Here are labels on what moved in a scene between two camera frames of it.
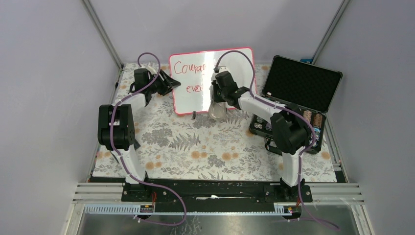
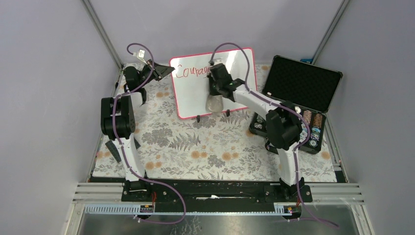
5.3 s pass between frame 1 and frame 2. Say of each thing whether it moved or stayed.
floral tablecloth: stayed
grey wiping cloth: moved
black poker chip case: stayed
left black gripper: moved
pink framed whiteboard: stayed
